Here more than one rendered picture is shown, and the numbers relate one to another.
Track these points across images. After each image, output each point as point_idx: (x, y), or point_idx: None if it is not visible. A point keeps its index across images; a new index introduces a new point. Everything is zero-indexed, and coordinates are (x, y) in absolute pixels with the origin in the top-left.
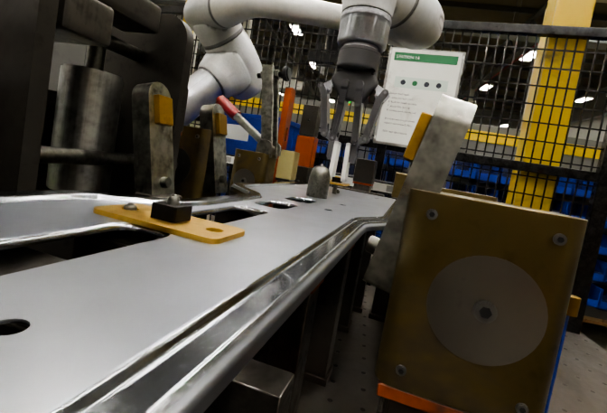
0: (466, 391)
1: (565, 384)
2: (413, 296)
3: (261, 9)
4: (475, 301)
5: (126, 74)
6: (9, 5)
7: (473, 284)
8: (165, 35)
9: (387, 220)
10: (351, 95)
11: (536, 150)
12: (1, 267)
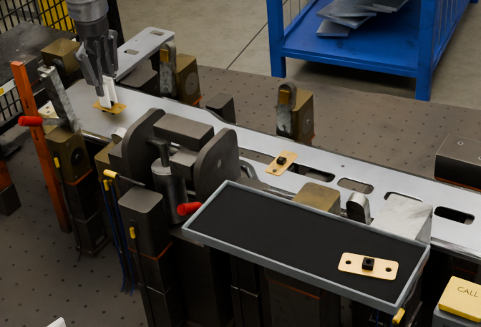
0: (308, 137)
1: None
2: (300, 130)
3: None
4: (306, 121)
5: (146, 154)
6: (230, 159)
7: (305, 119)
8: (157, 121)
9: (207, 110)
10: (100, 48)
11: None
12: None
